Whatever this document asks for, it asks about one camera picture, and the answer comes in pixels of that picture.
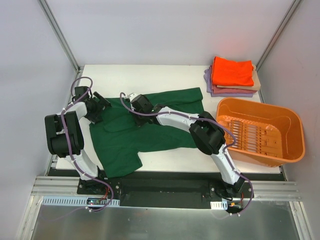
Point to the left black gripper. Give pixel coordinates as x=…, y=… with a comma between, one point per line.
x=99, y=103

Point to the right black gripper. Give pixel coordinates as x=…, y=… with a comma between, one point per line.
x=138, y=120

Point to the dark green t shirt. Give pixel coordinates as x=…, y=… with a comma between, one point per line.
x=117, y=140

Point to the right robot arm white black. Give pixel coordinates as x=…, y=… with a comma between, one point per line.
x=207, y=135

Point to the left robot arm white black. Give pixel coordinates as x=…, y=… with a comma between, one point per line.
x=64, y=134

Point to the folded lavender t shirt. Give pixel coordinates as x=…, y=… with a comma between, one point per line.
x=225, y=95

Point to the folded pink t shirt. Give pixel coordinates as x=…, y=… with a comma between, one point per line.
x=213, y=89

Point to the folded orange t shirt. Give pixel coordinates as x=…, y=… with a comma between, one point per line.
x=231, y=73

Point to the folded beige t shirt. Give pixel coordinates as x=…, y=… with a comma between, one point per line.
x=256, y=83

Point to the orange plastic basket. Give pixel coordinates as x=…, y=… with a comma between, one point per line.
x=264, y=134

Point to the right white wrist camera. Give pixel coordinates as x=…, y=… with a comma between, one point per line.
x=131, y=97

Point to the left aluminium frame post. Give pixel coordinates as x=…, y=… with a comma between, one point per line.
x=45, y=7

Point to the aluminium frame post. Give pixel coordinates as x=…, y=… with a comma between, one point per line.
x=294, y=5
x=45, y=7

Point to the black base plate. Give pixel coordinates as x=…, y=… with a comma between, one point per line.
x=164, y=200

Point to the left white cable duct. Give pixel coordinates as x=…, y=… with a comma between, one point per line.
x=75, y=201

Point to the white cable duct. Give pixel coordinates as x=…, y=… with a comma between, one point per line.
x=219, y=205
x=75, y=201

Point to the right white cable duct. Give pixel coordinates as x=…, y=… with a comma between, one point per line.
x=219, y=205

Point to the right aluminium frame post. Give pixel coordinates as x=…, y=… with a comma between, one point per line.
x=294, y=5

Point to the aluminium front rail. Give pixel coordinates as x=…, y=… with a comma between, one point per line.
x=70, y=186

